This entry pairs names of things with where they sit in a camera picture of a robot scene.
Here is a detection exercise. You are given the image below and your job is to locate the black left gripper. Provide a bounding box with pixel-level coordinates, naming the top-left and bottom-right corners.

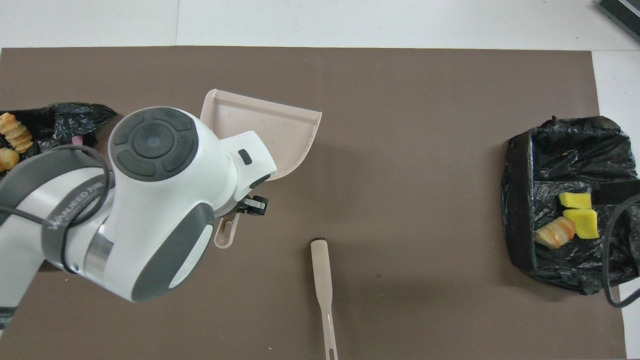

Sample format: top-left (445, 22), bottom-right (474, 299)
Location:
top-left (235, 195), bottom-right (269, 217)

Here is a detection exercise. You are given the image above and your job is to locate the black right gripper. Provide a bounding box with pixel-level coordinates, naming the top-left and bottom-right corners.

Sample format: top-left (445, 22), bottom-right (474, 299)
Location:
top-left (591, 180), bottom-right (640, 206)

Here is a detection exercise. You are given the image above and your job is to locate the yellow sponge piece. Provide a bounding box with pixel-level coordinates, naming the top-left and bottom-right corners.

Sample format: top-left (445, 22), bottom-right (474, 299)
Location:
top-left (559, 192), bottom-right (592, 210)
top-left (563, 209), bottom-right (600, 240)

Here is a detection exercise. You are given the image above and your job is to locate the pale-sided toy croissant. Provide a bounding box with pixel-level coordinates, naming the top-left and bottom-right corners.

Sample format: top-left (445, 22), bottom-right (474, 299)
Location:
top-left (534, 217), bottom-right (577, 250)

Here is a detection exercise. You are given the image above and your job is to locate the beige plastic dustpan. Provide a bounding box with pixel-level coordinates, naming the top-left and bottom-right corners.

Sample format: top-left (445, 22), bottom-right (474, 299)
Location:
top-left (200, 89), bottom-right (323, 250)

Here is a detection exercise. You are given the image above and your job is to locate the striped toy croissant piece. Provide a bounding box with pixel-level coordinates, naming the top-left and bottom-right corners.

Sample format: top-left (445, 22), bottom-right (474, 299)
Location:
top-left (0, 147), bottom-right (20, 172)
top-left (0, 113), bottom-right (34, 154)

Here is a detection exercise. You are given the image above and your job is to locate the black plastic trash bag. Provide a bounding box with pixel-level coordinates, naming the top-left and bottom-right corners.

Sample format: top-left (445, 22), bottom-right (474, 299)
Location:
top-left (501, 115), bottom-right (640, 296)
top-left (0, 103), bottom-right (119, 156)

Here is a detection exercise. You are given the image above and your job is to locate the brown table mat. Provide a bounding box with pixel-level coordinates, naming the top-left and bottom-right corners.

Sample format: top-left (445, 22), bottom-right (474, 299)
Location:
top-left (0, 46), bottom-right (627, 360)

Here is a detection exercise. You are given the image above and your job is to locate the dark grey ribbed object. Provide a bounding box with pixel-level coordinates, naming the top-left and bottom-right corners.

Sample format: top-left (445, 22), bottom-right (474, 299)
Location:
top-left (596, 0), bottom-right (640, 43)

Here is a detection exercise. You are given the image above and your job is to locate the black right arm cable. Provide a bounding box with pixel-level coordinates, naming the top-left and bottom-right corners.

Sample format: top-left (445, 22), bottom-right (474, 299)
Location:
top-left (602, 194), bottom-right (640, 308)

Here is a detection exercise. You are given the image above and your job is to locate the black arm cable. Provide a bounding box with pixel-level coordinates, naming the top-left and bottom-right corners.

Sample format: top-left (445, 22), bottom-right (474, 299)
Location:
top-left (602, 194), bottom-right (640, 308)
top-left (0, 145), bottom-right (112, 275)

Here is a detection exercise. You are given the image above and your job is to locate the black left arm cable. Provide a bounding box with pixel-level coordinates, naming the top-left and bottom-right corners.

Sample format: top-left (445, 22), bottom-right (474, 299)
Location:
top-left (0, 145), bottom-right (112, 275)

